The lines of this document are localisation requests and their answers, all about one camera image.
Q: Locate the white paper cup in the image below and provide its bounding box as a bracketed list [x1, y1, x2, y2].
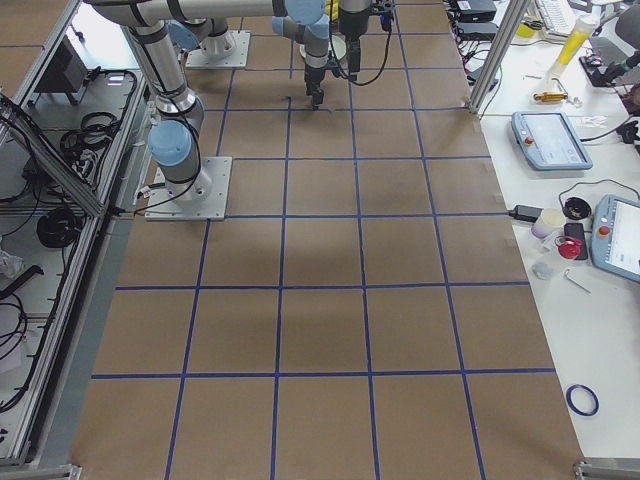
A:
[531, 208, 566, 240]

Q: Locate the teach pendant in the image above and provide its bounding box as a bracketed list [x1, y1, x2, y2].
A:
[511, 111, 593, 171]
[590, 194, 640, 282]

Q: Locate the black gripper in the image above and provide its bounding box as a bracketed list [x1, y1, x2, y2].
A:
[339, 0, 395, 83]
[304, 67, 326, 109]

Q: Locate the far teach pendant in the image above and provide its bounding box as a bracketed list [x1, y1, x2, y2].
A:
[511, 111, 593, 171]

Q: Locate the black power adapter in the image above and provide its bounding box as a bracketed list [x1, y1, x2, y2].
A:
[508, 204, 543, 223]

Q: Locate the yellow white bottle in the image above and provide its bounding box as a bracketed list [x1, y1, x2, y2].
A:
[547, 14, 600, 78]

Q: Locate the black small bowl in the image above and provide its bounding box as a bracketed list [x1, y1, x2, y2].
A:
[562, 197, 592, 221]

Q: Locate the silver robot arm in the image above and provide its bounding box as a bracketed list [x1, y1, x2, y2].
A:
[167, 14, 330, 109]
[90, 1, 394, 205]

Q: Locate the near teach pendant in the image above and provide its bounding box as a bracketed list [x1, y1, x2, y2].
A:
[590, 194, 640, 282]

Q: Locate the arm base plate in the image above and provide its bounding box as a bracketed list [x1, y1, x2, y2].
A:
[186, 30, 251, 70]
[144, 156, 233, 221]

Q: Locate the yellow handled screwdriver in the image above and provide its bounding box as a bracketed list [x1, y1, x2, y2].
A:
[532, 92, 568, 103]

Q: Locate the metal allen key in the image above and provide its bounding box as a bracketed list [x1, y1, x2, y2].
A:
[563, 269, 591, 295]

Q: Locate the light green plate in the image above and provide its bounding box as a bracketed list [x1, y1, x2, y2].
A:
[299, 34, 347, 61]

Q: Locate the aluminium frame post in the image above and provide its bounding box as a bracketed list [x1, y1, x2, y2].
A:
[467, 0, 530, 114]

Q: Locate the black smartphone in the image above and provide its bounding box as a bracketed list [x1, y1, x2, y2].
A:
[564, 222, 589, 261]

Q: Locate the blue tape roll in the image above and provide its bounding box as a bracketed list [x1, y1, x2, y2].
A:
[565, 384, 600, 417]

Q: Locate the red round object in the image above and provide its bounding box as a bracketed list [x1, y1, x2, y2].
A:
[555, 236, 583, 260]

